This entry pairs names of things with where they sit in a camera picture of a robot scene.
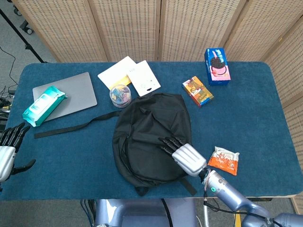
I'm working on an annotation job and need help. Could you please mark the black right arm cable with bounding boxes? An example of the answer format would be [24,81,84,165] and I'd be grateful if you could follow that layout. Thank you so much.
[202,186,239,213]

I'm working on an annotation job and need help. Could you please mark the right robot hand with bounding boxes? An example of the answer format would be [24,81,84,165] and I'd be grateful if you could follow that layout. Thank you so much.
[158,136,208,177]

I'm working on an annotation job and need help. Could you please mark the clear tub of binder clips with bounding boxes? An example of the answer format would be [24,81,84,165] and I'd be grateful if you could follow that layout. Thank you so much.
[109,84,133,109]

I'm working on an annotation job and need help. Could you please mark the white booklet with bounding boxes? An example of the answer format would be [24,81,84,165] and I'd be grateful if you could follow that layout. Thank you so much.
[126,60,161,97]

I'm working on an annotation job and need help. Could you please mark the blue-grey robot torso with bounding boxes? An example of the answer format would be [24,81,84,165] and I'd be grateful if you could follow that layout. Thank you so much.
[94,198,197,227]

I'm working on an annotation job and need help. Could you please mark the blue table cloth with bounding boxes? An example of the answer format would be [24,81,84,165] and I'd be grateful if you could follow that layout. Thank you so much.
[0,61,298,201]

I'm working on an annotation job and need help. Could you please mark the white and yellow envelope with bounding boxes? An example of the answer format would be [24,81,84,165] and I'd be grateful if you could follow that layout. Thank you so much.
[97,55,138,90]

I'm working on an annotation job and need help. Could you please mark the grey laptop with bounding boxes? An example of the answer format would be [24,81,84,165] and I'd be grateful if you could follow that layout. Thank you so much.
[32,72,98,122]

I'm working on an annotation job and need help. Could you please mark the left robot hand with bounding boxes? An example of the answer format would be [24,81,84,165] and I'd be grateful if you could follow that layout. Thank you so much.
[0,122,36,183]

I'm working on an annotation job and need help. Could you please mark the floor cables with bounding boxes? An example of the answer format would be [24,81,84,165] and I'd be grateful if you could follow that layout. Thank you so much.
[0,46,18,128]

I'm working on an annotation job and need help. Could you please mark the black backpack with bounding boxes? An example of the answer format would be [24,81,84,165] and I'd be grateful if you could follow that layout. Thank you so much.
[34,92,197,197]

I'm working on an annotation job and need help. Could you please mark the orange snack bag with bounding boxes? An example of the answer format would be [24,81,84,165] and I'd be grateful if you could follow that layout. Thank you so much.
[207,146,240,176]

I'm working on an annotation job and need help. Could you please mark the teal wet wipes pack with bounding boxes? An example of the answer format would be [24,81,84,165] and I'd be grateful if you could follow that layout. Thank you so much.
[22,86,68,128]

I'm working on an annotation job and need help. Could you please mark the wicker folding screen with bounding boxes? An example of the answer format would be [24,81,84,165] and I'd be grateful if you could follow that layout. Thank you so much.
[11,0,303,213]

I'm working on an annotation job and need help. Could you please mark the black stand pole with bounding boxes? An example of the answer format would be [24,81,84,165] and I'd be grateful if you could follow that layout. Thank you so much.
[0,8,48,63]

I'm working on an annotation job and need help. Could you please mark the blue cookie box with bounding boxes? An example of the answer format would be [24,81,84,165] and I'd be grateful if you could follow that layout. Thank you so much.
[204,47,232,86]

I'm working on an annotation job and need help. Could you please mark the office chair caster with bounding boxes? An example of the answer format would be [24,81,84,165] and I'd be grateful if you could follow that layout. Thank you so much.
[13,4,34,35]

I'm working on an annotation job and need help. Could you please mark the orange snack box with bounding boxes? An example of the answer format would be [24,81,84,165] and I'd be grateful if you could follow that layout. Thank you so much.
[182,76,214,108]

